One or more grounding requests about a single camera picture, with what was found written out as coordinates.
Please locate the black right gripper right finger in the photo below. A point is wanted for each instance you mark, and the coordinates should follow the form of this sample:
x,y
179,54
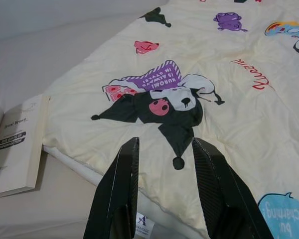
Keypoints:
x,y
226,199

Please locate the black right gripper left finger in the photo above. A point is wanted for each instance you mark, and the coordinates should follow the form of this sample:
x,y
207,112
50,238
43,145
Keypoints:
x,y
114,194

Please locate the white blue printed magazine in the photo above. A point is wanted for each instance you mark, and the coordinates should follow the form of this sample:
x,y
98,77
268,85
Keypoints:
x,y
15,149

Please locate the cream cartoon print quilt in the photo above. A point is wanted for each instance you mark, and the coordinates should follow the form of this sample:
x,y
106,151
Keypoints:
x,y
214,62

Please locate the beige bed mattress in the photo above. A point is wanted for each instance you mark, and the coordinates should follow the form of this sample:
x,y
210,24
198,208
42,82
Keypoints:
x,y
40,219

